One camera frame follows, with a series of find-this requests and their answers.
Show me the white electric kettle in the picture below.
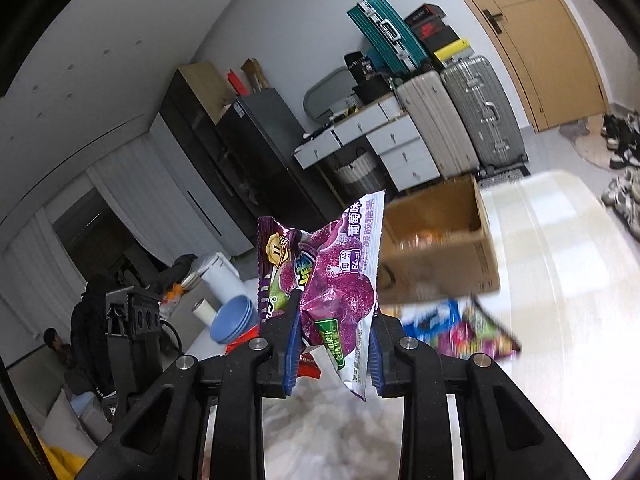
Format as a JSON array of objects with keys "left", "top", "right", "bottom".
[{"left": 199, "top": 254, "right": 247, "bottom": 312}]

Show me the white paper cup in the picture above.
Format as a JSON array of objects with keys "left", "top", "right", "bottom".
[{"left": 192, "top": 299, "right": 219, "bottom": 332}]

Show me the dark door handle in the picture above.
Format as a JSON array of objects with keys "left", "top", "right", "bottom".
[{"left": 482, "top": 8, "right": 508, "bottom": 36}]

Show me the black shoe box red logo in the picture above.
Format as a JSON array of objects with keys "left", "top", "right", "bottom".
[{"left": 412, "top": 17, "right": 453, "bottom": 43}]

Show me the plain black shoe box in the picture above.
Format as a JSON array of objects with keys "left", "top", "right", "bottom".
[{"left": 425, "top": 30, "right": 463, "bottom": 53}]

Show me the teal suitcase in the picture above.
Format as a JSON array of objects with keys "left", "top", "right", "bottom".
[{"left": 346, "top": 0, "right": 431, "bottom": 77}]

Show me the black cable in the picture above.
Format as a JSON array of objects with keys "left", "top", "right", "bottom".
[{"left": 161, "top": 319, "right": 183, "bottom": 357}]

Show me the purple grape gummy bag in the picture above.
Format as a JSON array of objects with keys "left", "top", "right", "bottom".
[{"left": 256, "top": 190, "right": 386, "bottom": 402}]

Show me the small brown cardboard piece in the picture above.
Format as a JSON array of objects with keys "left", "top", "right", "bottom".
[{"left": 241, "top": 58, "right": 269, "bottom": 92}]

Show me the yellow shoe box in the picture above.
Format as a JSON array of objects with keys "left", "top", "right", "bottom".
[{"left": 432, "top": 39, "right": 473, "bottom": 67}]

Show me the beige round rug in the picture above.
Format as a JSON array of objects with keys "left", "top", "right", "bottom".
[{"left": 570, "top": 132, "right": 640, "bottom": 171}]

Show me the beige suitcase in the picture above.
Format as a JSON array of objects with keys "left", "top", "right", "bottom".
[{"left": 395, "top": 70, "right": 481, "bottom": 178}]

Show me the grey white laundry basket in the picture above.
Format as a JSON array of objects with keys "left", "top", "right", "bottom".
[{"left": 332, "top": 147, "right": 388, "bottom": 196}]

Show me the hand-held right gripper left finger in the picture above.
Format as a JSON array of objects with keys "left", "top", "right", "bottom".
[{"left": 75, "top": 289, "right": 304, "bottom": 480}]

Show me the red narrow box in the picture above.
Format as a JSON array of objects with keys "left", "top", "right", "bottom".
[{"left": 226, "top": 70, "right": 249, "bottom": 97}]

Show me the colourful purple candy bag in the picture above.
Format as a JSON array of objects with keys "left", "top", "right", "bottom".
[{"left": 435, "top": 296, "right": 522, "bottom": 361}]

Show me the flat brown cardboard sheet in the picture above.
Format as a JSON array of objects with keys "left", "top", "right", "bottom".
[{"left": 177, "top": 61, "right": 236, "bottom": 125}]

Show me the white desk with drawers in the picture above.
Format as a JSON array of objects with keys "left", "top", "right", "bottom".
[{"left": 293, "top": 97, "right": 441, "bottom": 196}]

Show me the black shoe box red trim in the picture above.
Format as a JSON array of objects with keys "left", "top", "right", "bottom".
[{"left": 404, "top": 4, "right": 447, "bottom": 26}]

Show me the tall black cabinet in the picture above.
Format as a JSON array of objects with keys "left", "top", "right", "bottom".
[{"left": 159, "top": 67, "right": 256, "bottom": 253}]

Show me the grey oval basin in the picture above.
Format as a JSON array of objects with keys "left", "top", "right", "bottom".
[{"left": 303, "top": 67, "right": 362, "bottom": 123}]

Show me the grey doormat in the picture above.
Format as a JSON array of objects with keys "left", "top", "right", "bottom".
[{"left": 559, "top": 116, "right": 608, "bottom": 146}]

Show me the dark grey refrigerator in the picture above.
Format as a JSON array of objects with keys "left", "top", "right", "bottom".
[{"left": 217, "top": 87, "right": 341, "bottom": 233}]

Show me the brown cardboard box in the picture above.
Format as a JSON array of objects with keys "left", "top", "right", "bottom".
[{"left": 377, "top": 175, "right": 501, "bottom": 306}]

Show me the pile of dark sneakers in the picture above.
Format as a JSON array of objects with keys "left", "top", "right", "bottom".
[{"left": 600, "top": 112, "right": 640, "bottom": 168}]

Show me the wooden door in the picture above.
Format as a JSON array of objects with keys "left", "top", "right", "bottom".
[{"left": 430, "top": 0, "right": 608, "bottom": 133}]

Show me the black bag white print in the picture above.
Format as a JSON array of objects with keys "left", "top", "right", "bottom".
[{"left": 344, "top": 51, "right": 377, "bottom": 81}]

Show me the blue plastic bowl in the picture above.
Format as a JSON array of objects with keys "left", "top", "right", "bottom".
[
  {"left": 210, "top": 317, "right": 258, "bottom": 345},
  {"left": 212, "top": 295, "right": 257, "bottom": 333}
]

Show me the white wardrobe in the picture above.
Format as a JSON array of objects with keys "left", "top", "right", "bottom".
[{"left": 149, "top": 114, "right": 256, "bottom": 263}]

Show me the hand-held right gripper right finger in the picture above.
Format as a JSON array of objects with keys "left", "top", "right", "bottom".
[{"left": 368, "top": 311, "right": 592, "bottom": 480}]

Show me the silver suitcase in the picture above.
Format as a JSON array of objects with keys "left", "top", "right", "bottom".
[{"left": 440, "top": 55, "right": 528, "bottom": 168}]

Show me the plain black bag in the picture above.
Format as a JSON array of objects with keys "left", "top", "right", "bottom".
[{"left": 351, "top": 76, "right": 396, "bottom": 105}]

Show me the dark cloth bundle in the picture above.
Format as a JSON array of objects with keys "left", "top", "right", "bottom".
[{"left": 70, "top": 274, "right": 118, "bottom": 398}]

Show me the cluster of white grey sneakers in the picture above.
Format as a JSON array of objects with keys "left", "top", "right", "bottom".
[{"left": 600, "top": 167, "right": 640, "bottom": 241}]

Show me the light grey sofa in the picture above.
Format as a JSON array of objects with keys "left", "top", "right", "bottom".
[{"left": 7, "top": 355, "right": 118, "bottom": 461}]

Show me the white curtain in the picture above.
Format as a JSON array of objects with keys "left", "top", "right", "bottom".
[{"left": 85, "top": 140, "right": 173, "bottom": 271}]

